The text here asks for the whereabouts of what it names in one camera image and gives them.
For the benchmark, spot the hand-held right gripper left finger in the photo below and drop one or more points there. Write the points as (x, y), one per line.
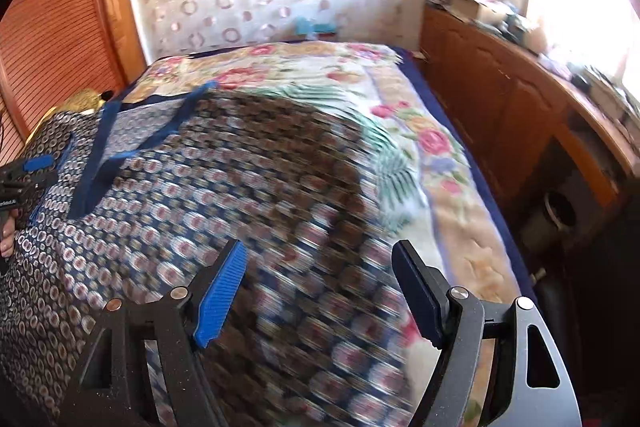
(220, 292)

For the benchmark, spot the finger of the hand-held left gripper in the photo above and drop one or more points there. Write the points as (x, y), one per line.
(37, 164)

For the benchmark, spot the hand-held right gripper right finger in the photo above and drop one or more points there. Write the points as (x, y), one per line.
(419, 297)

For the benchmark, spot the person's left hand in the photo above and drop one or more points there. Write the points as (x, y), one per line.
(5, 243)

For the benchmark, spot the yellow plush toy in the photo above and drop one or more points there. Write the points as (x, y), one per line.
(82, 101)

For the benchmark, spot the wooden headboard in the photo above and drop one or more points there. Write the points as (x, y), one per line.
(60, 32)

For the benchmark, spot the bed with dark blue sheet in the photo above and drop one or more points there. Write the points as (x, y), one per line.
(477, 169)

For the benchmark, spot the dark round bin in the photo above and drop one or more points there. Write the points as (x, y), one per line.
(557, 212)

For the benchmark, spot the floral blanket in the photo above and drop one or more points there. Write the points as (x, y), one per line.
(410, 117)

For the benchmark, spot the long wooden cabinet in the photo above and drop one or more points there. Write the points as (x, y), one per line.
(500, 77)

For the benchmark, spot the blue plush toy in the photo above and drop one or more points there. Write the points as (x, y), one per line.
(312, 28)

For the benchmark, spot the clutter of small desk things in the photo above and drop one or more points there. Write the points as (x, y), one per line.
(515, 24)

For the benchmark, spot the open cardboard box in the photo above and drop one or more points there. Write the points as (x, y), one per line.
(467, 7)

